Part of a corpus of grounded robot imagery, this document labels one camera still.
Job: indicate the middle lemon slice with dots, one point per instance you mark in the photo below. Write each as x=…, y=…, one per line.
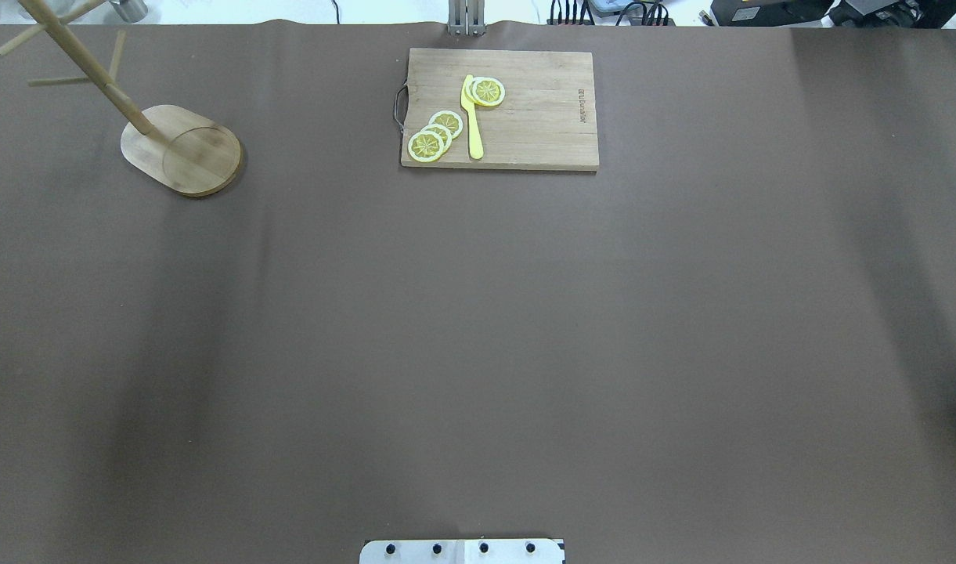
x=442, y=132

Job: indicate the aluminium frame post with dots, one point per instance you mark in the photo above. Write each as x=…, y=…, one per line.
x=466, y=18

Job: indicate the rear lemon slice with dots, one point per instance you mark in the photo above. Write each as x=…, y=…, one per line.
x=450, y=120

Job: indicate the wooden cup storage rack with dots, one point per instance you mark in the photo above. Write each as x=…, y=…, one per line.
x=187, y=153

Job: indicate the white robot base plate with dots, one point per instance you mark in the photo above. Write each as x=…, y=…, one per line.
x=477, y=550

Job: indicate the wooden cutting board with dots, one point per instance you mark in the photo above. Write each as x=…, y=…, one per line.
x=546, y=122

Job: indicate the yellow plastic knife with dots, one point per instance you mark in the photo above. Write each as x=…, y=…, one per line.
x=474, y=138

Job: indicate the lemon slice by knife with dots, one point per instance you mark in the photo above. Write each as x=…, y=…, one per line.
x=485, y=91

